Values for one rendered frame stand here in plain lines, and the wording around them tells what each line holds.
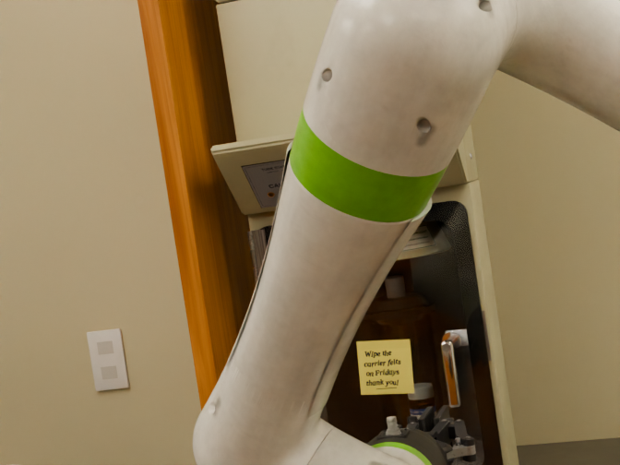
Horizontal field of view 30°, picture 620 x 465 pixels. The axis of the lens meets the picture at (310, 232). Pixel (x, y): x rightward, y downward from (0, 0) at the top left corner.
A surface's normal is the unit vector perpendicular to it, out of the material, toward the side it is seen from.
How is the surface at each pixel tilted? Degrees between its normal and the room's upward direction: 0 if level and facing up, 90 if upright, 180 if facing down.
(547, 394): 90
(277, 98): 90
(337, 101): 96
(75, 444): 90
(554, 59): 119
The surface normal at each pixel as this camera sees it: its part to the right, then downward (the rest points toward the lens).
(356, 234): 0.01, 0.66
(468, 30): 0.53, 0.06
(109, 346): -0.26, 0.09
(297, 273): -0.55, 0.44
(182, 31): 0.96, -0.13
